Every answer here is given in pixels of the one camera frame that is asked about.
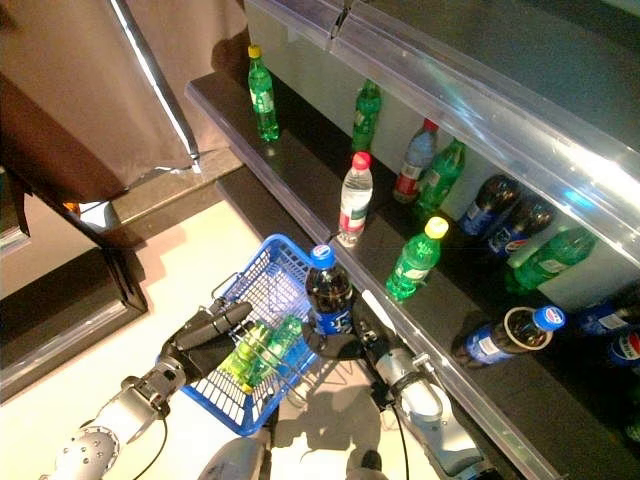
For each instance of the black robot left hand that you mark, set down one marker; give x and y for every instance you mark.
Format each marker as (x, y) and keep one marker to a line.
(200, 345)

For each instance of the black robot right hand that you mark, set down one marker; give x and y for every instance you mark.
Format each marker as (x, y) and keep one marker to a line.
(345, 346)

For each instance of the blue label Pepsi bottle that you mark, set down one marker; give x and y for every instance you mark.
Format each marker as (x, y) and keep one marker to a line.
(605, 312)
(487, 205)
(500, 340)
(627, 347)
(520, 232)
(327, 295)

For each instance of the blue plastic shopping basket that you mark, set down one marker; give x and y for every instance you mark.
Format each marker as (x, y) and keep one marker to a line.
(245, 427)

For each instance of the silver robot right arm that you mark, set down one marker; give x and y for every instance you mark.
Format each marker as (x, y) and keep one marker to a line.
(425, 400)

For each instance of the silver robot right leg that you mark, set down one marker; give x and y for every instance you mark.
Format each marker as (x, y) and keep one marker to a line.
(370, 462)

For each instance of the silver robot leg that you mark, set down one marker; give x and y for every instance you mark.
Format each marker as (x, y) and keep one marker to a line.
(370, 462)
(235, 460)

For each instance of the silver robot left leg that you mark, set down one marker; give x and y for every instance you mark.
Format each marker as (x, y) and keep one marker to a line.
(235, 460)

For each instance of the clear water bottle red label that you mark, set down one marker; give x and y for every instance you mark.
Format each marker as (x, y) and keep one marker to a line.
(412, 165)
(355, 200)

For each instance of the black framed side cabinet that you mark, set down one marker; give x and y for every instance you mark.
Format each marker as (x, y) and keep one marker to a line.
(50, 310)

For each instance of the small orange object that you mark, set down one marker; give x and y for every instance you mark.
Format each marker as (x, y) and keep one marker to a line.
(70, 207)

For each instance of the grey brown fabric curtain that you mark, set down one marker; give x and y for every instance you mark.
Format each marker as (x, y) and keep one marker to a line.
(75, 100)

